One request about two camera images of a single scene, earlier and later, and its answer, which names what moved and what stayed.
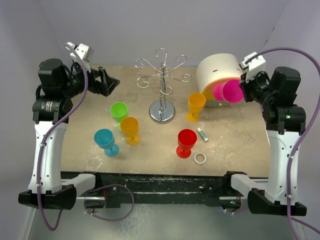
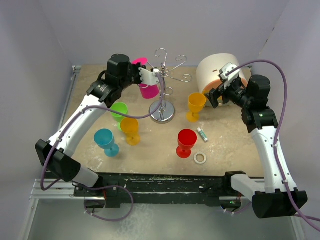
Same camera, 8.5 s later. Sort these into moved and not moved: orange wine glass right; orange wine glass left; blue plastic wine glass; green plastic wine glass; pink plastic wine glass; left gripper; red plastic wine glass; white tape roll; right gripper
Moved: right gripper; left gripper; pink plastic wine glass
Not moved: red plastic wine glass; orange wine glass left; orange wine glass right; green plastic wine glass; white tape roll; blue plastic wine glass
